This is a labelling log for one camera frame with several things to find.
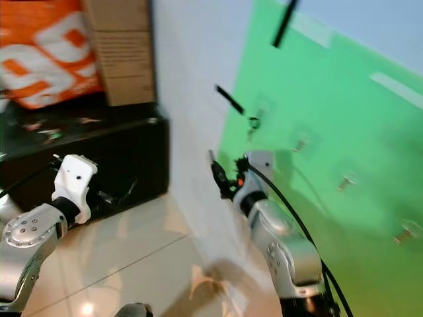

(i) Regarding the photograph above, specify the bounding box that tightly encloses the white tape strip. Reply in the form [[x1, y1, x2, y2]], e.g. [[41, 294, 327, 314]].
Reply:
[[294, 10, 332, 48], [369, 71, 423, 111]]

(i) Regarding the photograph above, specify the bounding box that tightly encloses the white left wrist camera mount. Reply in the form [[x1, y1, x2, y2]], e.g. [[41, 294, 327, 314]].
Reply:
[[53, 155, 99, 225]]

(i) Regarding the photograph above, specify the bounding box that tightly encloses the black rod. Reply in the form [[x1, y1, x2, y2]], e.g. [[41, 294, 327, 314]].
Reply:
[[272, 0, 300, 49]]

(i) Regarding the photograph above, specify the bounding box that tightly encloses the orange bag with white print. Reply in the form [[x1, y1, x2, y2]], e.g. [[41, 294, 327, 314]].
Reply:
[[0, 0, 104, 110]]

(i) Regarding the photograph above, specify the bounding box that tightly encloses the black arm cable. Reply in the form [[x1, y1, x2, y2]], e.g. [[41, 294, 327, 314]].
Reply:
[[0, 156, 65, 199], [247, 162, 354, 317]]

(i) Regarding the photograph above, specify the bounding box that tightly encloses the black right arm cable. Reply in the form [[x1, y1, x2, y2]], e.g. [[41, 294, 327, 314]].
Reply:
[[247, 162, 354, 317]]

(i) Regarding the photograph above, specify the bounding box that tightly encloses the grey robot foot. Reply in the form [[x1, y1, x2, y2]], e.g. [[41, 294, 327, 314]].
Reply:
[[115, 302, 154, 317]]

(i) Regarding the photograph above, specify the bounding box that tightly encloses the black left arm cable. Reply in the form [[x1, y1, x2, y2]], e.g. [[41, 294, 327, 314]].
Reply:
[[0, 156, 65, 199]]

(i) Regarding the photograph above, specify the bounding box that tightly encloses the green screen sheet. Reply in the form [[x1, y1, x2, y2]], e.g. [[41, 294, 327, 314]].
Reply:
[[218, 0, 423, 317]]

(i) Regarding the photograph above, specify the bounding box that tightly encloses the black glossy cabinet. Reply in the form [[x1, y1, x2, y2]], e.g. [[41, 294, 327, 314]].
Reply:
[[0, 104, 170, 223]]

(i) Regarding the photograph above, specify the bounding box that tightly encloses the clear adhesive wall hook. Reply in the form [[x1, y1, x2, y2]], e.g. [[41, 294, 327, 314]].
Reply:
[[393, 217, 423, 246], [336, 165, 363, 194], [252, 96, 276, 126], [291, 127, 318, 155]]

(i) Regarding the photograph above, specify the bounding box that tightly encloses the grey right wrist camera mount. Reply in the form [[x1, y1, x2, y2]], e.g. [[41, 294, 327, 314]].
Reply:
[[240, 150, 276, 199]]

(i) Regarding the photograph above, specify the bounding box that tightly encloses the brown cardboard box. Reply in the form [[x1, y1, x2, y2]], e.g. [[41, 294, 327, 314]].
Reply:
[[83, 0, 157, 108]]

